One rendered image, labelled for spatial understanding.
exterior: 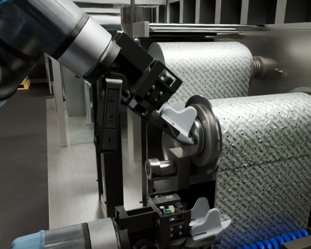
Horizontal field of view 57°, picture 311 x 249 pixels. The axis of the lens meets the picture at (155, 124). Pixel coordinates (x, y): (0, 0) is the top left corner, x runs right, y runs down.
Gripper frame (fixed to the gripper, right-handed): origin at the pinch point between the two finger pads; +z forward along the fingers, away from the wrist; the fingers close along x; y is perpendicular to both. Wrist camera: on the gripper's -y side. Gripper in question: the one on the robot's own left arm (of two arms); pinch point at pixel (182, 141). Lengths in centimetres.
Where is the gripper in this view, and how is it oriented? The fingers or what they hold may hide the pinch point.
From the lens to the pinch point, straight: 50.4
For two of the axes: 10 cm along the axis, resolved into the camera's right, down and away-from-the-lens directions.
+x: -3.5, -2.8, 9.0
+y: 6.1, -8.0, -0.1
